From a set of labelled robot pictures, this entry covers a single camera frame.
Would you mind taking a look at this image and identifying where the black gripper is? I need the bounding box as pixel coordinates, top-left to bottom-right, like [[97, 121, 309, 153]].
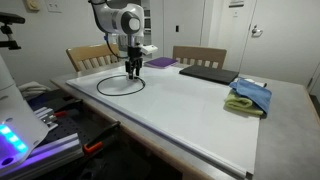
[[125, 46, 142, 77]]

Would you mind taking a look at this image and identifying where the black charger cable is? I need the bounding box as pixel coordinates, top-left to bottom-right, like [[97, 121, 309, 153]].
[[96, 74, 147, 97]]

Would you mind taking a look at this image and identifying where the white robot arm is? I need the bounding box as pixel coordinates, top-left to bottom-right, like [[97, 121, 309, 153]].
[[88, 0, 144, 79]]

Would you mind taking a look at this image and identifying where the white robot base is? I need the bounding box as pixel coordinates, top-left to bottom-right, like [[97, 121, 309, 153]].
[[0, 56, 49, 176]]

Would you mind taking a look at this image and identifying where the purple notebook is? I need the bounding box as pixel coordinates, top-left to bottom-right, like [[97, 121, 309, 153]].
[[144, 57, 177, 69]]

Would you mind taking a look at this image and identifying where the left wooden chair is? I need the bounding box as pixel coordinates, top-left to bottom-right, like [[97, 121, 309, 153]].
[[66, 44, 121, 72]]

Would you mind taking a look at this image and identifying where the wooden chair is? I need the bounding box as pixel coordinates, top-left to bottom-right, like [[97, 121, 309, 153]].
[[66, 44, 121, 72], [173, 46, 227, 69]]

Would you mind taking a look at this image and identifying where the right wooden chair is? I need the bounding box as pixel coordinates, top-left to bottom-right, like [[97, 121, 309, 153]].
[[173, 46, 227, 69]]

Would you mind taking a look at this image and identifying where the white whiteboard mat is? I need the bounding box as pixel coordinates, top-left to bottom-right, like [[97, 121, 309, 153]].
[[66, 66, 259, 177]]

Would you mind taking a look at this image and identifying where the black orange clamp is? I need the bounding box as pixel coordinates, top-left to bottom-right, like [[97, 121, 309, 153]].
[[83, 121, 120, 154]]

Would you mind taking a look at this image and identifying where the yellow-green cloth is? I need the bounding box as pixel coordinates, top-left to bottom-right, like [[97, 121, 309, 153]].
[[225, 90, 264, 116]]

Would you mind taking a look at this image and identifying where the white folded towel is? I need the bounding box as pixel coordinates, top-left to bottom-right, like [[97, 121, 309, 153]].
[[18, 81, 50, 97]]

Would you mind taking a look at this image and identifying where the white marker pen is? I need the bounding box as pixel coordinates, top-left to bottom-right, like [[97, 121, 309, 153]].
[[234, 78, 267, 88]]

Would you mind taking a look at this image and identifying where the blue cloth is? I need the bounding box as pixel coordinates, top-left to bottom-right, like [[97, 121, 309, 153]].
[[229, 79, 272, 114]]

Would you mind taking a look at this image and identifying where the black camera on stand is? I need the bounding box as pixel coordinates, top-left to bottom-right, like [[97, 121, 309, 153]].
[[0, 12, 25, 50]]

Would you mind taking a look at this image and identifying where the white door with handle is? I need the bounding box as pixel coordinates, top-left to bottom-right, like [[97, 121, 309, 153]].
[[241, 0, 320, 86]]

